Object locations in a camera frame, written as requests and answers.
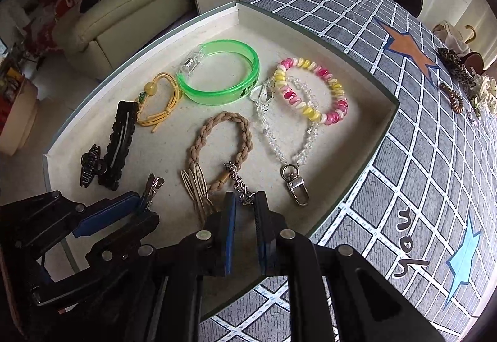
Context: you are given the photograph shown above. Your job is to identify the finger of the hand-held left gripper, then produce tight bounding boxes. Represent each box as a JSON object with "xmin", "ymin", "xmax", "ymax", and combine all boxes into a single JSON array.
[
  {"xmin": 83, "ymin": 210, "xmax": 161, "ymax": 269},
  {"xmin": 71, "ymin": 191, "xmax": 142, "ymax": 238}
]

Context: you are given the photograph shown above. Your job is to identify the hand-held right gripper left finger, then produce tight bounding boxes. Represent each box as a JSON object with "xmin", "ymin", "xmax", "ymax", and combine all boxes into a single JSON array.
[{"xmin": 78, "ymin": 192, "xmax": 237, "ymax": 342}]

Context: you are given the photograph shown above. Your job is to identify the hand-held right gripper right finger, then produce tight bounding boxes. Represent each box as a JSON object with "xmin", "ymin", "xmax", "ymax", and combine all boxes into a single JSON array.
[{"xmin": 254, "ymin": 190, "xmax": 445, "ymax": 342}]

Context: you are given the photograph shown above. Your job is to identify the black claw clip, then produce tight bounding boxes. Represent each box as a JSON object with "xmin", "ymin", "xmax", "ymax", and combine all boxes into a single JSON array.
[{"xmin": 80, "ymin": 145, "xmax": 106, "ymax": 188}]

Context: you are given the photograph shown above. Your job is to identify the silver alligator clip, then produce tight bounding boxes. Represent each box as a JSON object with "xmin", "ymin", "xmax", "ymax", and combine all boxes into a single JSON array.
[{"xmin": 140, "ymin": 174, "xmax": 166, "ymax": 212}]

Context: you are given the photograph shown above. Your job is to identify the clear bead chain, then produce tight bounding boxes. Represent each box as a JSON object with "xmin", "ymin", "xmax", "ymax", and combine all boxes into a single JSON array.
[{"xmin": 252, "ymin": 74, "xmax": 317, "ymax": 207}]

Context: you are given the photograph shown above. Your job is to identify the beige hair clip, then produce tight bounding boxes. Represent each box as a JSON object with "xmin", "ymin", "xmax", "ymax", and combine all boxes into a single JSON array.
[{"xmin": 181, "ymin": 164, "xmax": 216, "ymax": 224}]

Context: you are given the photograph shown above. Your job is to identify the long black hair clip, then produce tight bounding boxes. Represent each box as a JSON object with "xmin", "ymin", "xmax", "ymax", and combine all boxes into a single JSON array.
[{"xmin": 98, "ymin": 101, "xmax": 136, "ymax": 191}]

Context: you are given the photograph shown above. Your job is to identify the brown braided bracelet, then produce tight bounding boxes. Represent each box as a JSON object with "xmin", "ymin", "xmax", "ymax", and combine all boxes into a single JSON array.
[{"xmin": 185, "ymin": 111, "xmax": 253, "ymax": 191}]

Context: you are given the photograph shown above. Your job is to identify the white tray box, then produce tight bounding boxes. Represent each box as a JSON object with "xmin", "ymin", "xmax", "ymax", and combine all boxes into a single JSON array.
[{"xmin": 42, "ymin": 0, "xmax": 400, "ymax": 323}]

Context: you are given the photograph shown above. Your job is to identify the wooden side table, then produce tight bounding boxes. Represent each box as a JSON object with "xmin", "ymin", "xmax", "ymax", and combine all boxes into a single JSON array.
[{"xmin": 0, "ymin": 54, "xmax": 39, "ymax": 156}]

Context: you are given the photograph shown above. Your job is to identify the checkered tablecloth with stars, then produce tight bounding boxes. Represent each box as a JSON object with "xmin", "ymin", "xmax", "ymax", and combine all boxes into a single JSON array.
[{"xmin": 200, "ymin": 0, "xmax": 497, "ymax": 342}]

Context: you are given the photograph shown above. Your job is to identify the cream sofa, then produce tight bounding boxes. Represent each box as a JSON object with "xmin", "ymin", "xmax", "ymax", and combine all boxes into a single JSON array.
[{"xmin": 52, "ymin": 0, "xmax": 191, "ymax": 68}]

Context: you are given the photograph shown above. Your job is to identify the leopard print scrunchie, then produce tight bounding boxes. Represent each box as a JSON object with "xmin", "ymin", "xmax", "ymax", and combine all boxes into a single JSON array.
[{"xmin": 437, "ymin": 47, "xmax": 476, "ymax": 90}]

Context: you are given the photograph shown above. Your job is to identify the cream scrunchie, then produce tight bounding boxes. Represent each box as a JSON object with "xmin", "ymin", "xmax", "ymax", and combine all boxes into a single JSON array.
[{"xmin": 472, "ymin": 76, "xmax": 497, "ymax": 115}]

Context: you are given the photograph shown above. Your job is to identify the white cloth bag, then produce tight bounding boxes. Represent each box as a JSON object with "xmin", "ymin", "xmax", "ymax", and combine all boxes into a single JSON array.
[{"xmin": 432, "ymin": 21, "xmax": 472, "ymax": 51}]

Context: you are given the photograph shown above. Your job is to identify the yellow cord bracelet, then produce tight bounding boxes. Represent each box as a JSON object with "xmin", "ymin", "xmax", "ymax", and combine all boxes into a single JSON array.
[{"xmin": 134, "ymin": 72, "xmax": 184, "ymax": 132}]

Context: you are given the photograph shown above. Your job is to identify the green plastic bracelet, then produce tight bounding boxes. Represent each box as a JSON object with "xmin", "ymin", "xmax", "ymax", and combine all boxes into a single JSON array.
[{"xmin": 176, "ymin": 39, "xmax": 260, "ymax": 105}]

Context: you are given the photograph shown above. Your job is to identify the pink yellow spiral bracelet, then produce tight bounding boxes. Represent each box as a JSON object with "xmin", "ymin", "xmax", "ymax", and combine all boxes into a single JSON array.
[{"xmin": 273, "ymin": 58, "xmax": 349, "ymax": 126}]

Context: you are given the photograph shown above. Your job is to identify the brown spiral hair tie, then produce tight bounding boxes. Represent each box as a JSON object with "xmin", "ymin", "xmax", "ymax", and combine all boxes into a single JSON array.
[{"xmin": 440, "ymin": 82, "xmax": 464, "ymax": 114}]

